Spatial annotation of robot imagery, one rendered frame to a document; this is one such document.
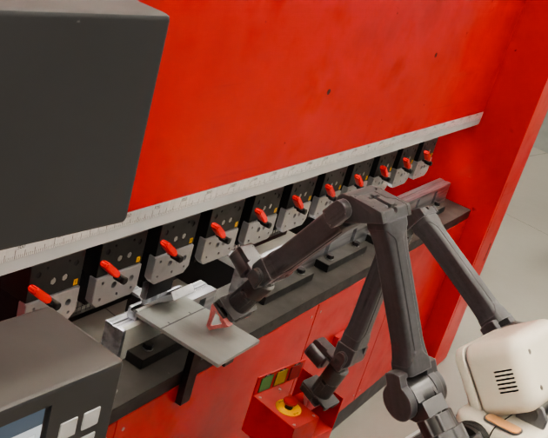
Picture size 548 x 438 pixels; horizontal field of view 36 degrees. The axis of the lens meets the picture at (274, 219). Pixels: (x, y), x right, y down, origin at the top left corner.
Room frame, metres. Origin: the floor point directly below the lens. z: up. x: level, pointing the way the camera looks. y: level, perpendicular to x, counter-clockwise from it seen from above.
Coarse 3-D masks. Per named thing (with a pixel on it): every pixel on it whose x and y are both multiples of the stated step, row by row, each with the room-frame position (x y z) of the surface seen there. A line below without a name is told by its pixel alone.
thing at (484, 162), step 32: (544, 0) 3.77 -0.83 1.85; (544, 32) 3.75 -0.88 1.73; (512, 64) 3.79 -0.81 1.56; (544, 64) 3.73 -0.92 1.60; (512, 96) 3.76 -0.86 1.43; (544, 96) 3.77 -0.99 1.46; (480, 128) 3.80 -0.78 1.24; (512, 128) 3.74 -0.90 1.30; (448, 160) 3.84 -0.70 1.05; (480, 160) 3.78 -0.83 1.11; (512, 160) 3.72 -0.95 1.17; (448, 192) 3.82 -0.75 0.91; (480, 192) 3.75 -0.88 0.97; (512, 192) 3.90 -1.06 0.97; (480, 224) 3.73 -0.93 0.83; (480, 256) 3.79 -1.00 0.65; (448, 288) 3.74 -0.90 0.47; (448, 320) 3.72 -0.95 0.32
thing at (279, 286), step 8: (296, 272) 2.50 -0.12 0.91; (304, 272) 2.52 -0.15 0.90; (312, 272) 2.54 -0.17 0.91; (280, 280) 2.42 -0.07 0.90; (288, 280) 2.43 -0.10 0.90; (296, 280) 2.45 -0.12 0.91; (304, 280) 2.49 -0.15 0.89; (280, 288) 2.36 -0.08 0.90; (288, 288) 2.39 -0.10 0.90; (296, 288) 2.45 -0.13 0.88; (264, 296) 2.28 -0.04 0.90; (272, 296) 2.31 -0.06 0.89; (264, 304) 2.28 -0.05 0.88
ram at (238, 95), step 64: (192, 0) 1.73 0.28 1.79; (256, 0) 1.94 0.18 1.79; (320, 0) 2.20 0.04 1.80; (384, 0) 2.54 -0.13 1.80; (448, 0) 2.99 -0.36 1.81; (512, 0) 3.64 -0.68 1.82; (192, 64) 1.77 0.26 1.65; (256, 64) 2.00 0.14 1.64; (320, 64) 2.29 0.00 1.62; (384, 64) 2.68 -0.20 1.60; (448, 64) 3.20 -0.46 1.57; (192, 128) 1.82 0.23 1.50; (256, 128) 2.07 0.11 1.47; (320, 128) 2.40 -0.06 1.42; (384, 128) 2.83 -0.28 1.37; (192, 192) 1.88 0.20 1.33; (256, 192) 2.15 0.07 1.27
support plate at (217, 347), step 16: (160, 304) 1.89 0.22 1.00; (176, 304) 1.91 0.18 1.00; (192, 304) 1.94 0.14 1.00; (144, 320) 1.80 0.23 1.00; (160, 320) 1.82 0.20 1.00; (176, 320) 1.84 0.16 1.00; (192, 320) 1.86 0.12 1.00; (176, 336) 1.76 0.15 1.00; (192, 336) 1.79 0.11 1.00; (208, 336) 1.81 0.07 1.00; (224, 336) 1.83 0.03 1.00; (240, 336) 1.85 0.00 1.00; (208, 352) 1.74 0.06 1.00; (224, 352) 1.76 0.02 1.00; (240, 352) 1.78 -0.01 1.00
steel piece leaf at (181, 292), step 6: (180, 288) 1.87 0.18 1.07; (186, 288) 1.89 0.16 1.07; (192, 288) 1.91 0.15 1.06; (174, 294) 1.85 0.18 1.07; (180, 294) 1.86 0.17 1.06; (186, 294) 1.88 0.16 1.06; (156, 300) 1.90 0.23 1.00; (162, 300) 1.87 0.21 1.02; (168, 300) 1.85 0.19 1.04; (174, 300) 1.84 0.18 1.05
